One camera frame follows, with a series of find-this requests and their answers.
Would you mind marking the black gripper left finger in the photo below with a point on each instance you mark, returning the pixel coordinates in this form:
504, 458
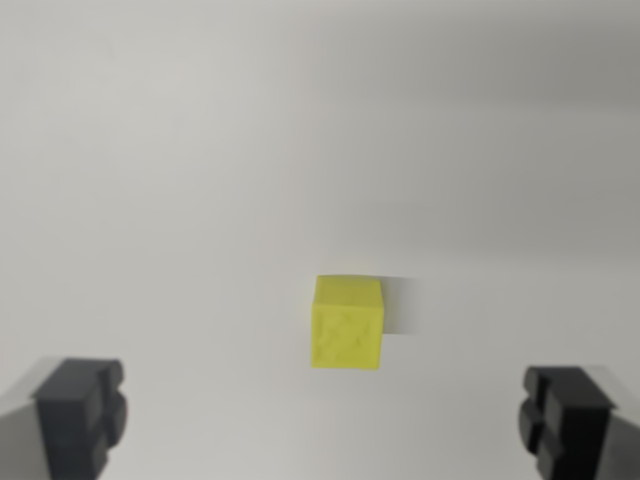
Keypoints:
75, 425

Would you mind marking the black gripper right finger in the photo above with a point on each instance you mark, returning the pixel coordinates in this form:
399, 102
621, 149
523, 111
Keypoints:
575, 425

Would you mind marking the yellow cube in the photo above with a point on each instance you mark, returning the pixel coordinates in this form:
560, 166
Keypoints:
346, 330

